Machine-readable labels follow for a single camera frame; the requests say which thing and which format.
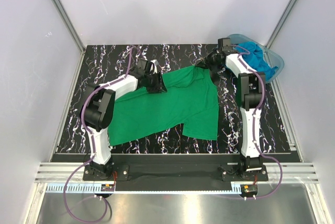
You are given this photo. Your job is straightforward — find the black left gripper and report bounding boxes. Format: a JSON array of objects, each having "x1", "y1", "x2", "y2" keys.
[{"x1": 144, "y1": 71, "x2": 167, "y2": 94}]

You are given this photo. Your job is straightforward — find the right aluminium corner post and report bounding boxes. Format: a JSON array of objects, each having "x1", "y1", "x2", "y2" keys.
[{"x1": 265, "y1": 0, "x2": 299, "y2": 49}]

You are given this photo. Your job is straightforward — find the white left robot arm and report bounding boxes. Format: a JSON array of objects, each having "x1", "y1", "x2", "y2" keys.
[{"x1": 80, "y1": 59, "x2": 167, "y2": 180}]

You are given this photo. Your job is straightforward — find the blue t shirt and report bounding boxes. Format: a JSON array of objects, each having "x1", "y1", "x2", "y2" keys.
[{"x1": 234, "y1": 41, "x2": 278, "y2": 82}]

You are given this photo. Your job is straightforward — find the left aluminium corner post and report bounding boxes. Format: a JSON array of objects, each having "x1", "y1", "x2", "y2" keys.
[{"x1": 36, "y1": 0, "x2": 86, "y2": 53}]

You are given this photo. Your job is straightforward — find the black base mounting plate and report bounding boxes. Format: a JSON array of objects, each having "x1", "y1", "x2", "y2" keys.
[{"x1": 83, "y1": 154, "x2": 269, "y2": 189}]

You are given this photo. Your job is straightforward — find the green t shirt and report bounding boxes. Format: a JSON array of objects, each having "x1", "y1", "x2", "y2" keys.
[{"x1": 108, "y1": 65, "x2": 219, "y2": 145}]

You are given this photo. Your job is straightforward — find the aluminium front frame rail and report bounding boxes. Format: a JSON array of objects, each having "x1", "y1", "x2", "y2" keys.
[{"x1": 24, "y1": 162, "x2": 334, "y2": 223}]

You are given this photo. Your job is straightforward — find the clear blue plastic bin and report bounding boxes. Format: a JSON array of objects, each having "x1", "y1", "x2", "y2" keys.
[{"x1": 228, "y1": 34, "x2": 284, "y2": 83}]

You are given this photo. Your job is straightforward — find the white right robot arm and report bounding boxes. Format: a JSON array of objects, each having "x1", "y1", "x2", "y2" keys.
[{"x1": 196, "y1": 38, "x2": 266, "y2": 182}]

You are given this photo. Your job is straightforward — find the white slotted cable duct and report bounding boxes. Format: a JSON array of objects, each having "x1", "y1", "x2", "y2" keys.
[{"x1": 46, "y1": 182, "x2": 258, "y2": 195}]

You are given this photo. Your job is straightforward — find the aluminium corner post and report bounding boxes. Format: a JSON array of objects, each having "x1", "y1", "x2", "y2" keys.
[
  {"x1": 36, "y1": 0, "x2": 86, "y2": 53},
  {"x1": 265, "y1": 0, "x2": 299, "y2": 49}
]

